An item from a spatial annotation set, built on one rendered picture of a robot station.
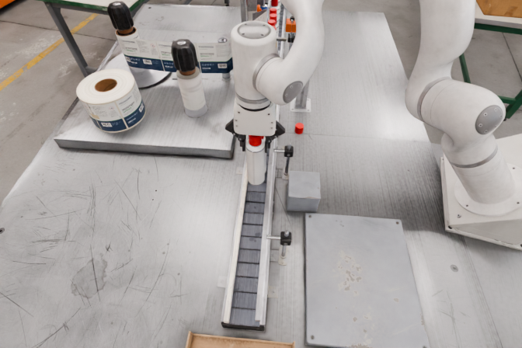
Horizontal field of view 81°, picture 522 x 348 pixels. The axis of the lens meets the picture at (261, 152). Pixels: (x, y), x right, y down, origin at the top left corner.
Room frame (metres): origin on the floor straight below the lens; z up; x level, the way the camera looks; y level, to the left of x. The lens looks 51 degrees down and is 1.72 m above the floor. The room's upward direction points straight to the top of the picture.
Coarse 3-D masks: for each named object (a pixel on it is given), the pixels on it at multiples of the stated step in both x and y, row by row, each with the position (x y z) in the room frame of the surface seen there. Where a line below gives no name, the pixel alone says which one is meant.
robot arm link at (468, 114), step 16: (448, 80) 0.59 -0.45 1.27; (432, 96) 0.56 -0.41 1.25; (448, 96) 0.53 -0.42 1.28; (464, 96) 0.51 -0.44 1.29; (480, 96) 0.49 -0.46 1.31; (496, 96) 0.50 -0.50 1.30; (432, 112) 0.53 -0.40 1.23; (448, 112) 0.49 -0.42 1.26; (464, 112) 0.47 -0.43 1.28; (480, 112) 0.46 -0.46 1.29; (496, 112) 0.47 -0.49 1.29; (448, 128) 0.48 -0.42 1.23; (464, 128) 0.46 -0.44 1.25; (480, 128) 0.45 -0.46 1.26; (448, 144) 0.51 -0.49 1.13; (464, 144) 0.45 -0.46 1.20; (480, 144) 0.48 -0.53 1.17; (496, 144) 0.51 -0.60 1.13; (448, 160) 0.51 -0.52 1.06; (464, 160) 0.48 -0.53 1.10; (480, 160) 0.47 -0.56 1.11
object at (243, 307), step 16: (256, 192) 0.52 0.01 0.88; (256, 208) 0.46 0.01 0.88; (256, 224) 0.41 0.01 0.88; (240, 240) 0.36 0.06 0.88; (256, 240) 0.36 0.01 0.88; (240, 256) 0.31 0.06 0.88; (256, 256) 0.31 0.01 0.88; (240, 272) 0.27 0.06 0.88; (256, 272) 0.27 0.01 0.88; (240, 288) 0.23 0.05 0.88; (256, 288) 0.23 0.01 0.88; (240, 304) 0.19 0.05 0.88; (240, 320) 0.15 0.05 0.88
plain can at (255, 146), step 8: (256, 136) 0.51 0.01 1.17; (248, 144) 0.51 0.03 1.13; (256, 144) 0.50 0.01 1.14; (264, 144) 0.52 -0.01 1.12; (248, 152) 0.50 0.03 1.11; (256, 152) 0.50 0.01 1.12; (264, 152) 0.51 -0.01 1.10; (248, 160) 0.50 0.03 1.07; (256, 160) 0.50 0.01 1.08; (264, 160) 0.51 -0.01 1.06; (248, 168) 0.51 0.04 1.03; (256, 168) 0.50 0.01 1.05; (264, 168) 0.51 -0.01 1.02; (248, 176) 0.51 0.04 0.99; (256, 176) 0.50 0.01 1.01; (264, 176) 0.52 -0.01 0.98; (256, 184) 0.50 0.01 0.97
